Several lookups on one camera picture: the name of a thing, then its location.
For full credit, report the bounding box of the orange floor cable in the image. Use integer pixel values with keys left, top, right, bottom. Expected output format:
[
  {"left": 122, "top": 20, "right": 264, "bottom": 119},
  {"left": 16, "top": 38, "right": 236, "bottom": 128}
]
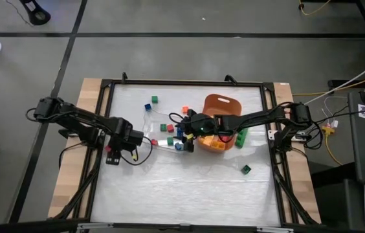
[{"left": 292, "top": 70, "right": 365, "bottom": 96}]

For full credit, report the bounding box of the silver bracket plate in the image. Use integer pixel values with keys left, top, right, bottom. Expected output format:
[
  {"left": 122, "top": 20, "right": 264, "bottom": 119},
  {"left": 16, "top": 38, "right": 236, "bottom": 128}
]
[{"left": 267, "top": 129, "right": 283, "bottom": 141}]

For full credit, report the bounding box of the yellow floor cable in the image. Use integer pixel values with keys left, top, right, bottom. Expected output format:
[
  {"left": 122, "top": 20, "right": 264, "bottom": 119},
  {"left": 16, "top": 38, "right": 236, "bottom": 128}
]
[{"left": 298, "top": 0, "right": 332, "bottom": 16}]

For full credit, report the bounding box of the white table sheet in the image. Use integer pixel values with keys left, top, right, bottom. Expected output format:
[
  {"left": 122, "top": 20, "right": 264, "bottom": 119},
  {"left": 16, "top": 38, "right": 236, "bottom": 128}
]
[{"left": 90, "top": 84, "right": 282, "bottom": 227}]

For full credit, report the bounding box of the white floor cable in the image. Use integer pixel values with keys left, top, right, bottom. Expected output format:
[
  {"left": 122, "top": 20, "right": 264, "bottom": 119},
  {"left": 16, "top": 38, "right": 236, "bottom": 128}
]
[{"left": 295, "top": 52, "right": 365, "bottom": 109}]

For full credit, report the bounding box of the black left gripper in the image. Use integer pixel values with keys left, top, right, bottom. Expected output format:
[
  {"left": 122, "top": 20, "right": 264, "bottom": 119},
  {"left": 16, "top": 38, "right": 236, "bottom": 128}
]
[{"left": 105, "top": 129, "right": 144, "bottom": 166}]

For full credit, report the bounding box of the orange plastic bin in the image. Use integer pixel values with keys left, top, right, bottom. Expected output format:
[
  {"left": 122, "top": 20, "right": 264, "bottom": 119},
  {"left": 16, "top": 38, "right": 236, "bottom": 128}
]
[{"left": 197, "top": 93, "right": 245, "bottom": 153}]

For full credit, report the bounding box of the black stand foot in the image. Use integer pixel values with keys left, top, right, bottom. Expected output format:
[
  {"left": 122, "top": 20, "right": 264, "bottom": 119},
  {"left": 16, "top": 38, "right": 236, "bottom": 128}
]
[{"left": 18, "top": 0, "right": 52, "bottom": 26}]

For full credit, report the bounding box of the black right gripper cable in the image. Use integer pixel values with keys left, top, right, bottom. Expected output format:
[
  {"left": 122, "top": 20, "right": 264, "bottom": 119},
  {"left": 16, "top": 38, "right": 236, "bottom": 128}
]
[{"left": 168, "top": 112, "right": 188, "bottom": 126}]

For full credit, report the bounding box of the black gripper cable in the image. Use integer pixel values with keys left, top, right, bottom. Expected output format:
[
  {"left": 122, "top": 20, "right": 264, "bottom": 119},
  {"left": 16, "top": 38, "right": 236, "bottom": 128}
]
[
  {"left": 168, "top": 112, "right": 188, "bottom": 126},
  {"left": 120, "top": 138, "right": 153, "bottom": 166}
]

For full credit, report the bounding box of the clear plastic bin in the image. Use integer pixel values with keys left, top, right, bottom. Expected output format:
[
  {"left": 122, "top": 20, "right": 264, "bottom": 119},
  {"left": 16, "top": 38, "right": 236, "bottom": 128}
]
[{"left": 142, "top": 108, "right": 190, "bottom": 155}]

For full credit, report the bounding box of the long green block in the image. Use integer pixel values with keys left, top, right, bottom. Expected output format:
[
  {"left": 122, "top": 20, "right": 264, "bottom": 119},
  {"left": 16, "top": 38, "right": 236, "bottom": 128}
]
[{"left": 235, "top": 128, "right": 250, "bottom": 150}]

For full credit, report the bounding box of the black table frame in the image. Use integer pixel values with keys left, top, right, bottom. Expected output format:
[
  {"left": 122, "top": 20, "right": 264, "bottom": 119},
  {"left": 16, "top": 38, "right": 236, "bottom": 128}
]
[{"left": 72, "top": 72, "right": 321, "bottom": 229}]

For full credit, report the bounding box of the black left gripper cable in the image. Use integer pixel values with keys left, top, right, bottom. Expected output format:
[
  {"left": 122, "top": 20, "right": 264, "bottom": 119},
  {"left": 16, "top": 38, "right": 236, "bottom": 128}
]
[{"left": 120, "top": 138, "right": 153, "bottom": 166}]

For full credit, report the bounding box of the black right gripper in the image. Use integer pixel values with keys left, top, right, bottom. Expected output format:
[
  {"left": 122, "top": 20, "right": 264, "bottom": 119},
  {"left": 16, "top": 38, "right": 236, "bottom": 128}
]
[{"left": 179, "top": 109, "right": 217, "bottom": 153}]

